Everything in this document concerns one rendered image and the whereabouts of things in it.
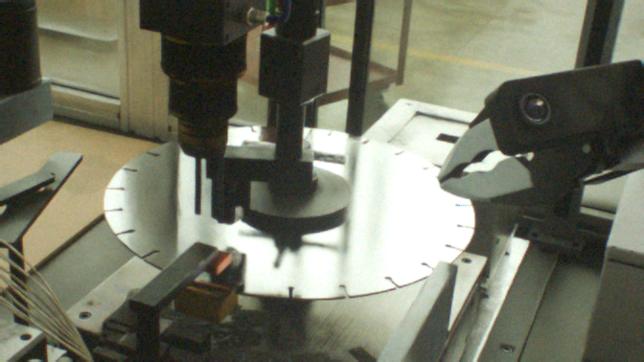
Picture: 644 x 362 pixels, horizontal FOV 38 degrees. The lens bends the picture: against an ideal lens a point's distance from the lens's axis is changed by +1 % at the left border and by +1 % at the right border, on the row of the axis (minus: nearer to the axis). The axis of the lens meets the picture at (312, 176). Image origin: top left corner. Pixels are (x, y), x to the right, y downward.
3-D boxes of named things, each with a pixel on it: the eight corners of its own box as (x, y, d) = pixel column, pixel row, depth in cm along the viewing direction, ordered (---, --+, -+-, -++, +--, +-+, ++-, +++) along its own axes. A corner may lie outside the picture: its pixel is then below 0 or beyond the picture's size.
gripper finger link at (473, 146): (473, 182, 79) (566, 145, 72) (430, 183, 75) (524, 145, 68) (464, 147, 79) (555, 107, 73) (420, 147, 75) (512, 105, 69)
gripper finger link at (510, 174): (483, 216, 78) (578, 183, 72) (440, 220, 74) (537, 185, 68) (473, 182, 79) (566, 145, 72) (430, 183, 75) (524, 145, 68)
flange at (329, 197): (228, 225, 78) (229, 198, 77) (230, 169, 88) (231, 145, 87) (358, 228, 79) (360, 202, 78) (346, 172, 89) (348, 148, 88)
